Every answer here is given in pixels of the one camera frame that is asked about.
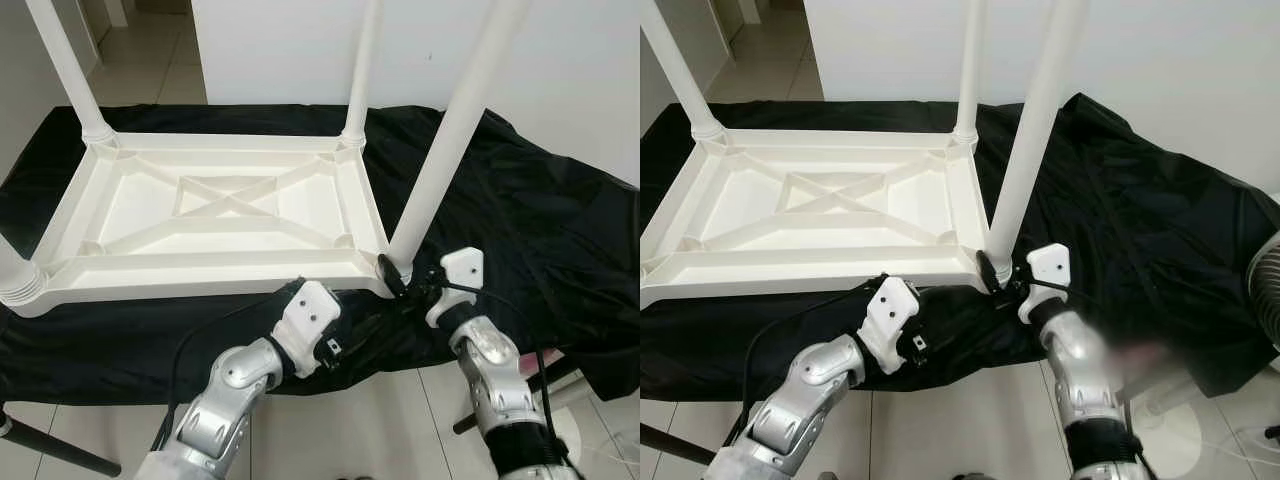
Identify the black cloth table cover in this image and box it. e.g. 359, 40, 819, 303
0, 103, 641, 401
640, 92, 1280, 401

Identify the white plastic table top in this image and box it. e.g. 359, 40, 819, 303
0, 130, 401, 319
640, 128, 1001, 309

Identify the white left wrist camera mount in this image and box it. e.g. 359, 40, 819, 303
270, 280, 343, 379
858, 277, 923, 376

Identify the white plastic table leg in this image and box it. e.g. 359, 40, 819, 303
25, 0, 116, 146
0, 235, 49, 306
985, 0, 1091, 271
640, 0, 723, 141
340, 0, 386, 149
385, 0, 536, 279
950, 0, 986, 146

